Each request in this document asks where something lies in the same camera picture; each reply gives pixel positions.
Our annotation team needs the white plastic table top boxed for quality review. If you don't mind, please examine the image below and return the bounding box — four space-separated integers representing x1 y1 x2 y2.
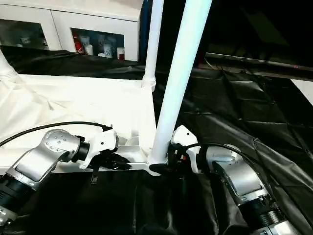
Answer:
0 72 170 177

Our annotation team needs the white plastic table leg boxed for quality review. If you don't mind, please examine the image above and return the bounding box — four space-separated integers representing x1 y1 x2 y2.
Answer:
141 0 165 92
147 0 214 165
0 50 18 79

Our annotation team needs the black plastic mat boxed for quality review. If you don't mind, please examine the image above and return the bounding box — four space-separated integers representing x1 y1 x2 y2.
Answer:
0 45 313 235

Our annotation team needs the red package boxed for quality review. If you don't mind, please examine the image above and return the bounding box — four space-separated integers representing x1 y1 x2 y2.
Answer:
74 34 83 53

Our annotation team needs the dark metal rod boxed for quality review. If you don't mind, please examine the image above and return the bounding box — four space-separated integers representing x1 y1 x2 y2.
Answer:
204 52 313 74

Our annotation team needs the white flat board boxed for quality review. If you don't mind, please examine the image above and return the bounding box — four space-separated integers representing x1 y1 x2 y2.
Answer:
290 78 313 104

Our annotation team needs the white glass-door cabinet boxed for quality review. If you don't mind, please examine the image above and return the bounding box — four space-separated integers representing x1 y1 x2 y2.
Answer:
0 0 143 62

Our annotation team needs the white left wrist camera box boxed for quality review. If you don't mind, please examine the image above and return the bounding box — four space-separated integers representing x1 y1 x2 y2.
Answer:
79 126 120 170

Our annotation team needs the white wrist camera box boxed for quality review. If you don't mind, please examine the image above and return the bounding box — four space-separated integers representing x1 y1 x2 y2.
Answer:
79 126 120 170
169 125 201 174

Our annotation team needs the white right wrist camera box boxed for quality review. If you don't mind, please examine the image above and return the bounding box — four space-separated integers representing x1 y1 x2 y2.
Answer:
169 125 201 174

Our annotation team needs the black left wrist camera cable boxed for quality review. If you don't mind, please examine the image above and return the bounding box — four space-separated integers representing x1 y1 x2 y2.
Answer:
0 121 114 148

